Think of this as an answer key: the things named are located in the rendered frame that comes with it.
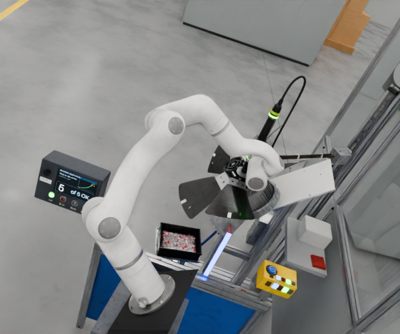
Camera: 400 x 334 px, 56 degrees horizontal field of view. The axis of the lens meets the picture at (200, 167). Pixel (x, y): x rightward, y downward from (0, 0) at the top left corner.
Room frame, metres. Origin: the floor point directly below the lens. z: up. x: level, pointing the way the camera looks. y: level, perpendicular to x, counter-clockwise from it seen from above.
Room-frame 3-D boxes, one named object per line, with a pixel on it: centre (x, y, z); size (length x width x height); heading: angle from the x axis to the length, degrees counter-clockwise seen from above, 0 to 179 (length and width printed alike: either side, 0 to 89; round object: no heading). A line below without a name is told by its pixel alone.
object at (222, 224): (1.45, -0.24, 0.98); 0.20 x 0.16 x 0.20; 93
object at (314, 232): (1.72, -0.78, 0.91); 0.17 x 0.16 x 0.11; 93
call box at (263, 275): (1.16, -0.52, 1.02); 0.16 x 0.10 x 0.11; 93
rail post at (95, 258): (1.11, 0.30, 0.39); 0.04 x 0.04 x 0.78; 3
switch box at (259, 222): (1.74, -0.53, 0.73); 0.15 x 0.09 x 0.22; 93
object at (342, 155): (1.89, -0.70, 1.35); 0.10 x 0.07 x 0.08; 128
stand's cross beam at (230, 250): (1.65, -0.42, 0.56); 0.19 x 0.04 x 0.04; 93
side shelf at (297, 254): (1.64, -0.75, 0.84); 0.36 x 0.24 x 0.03; 3
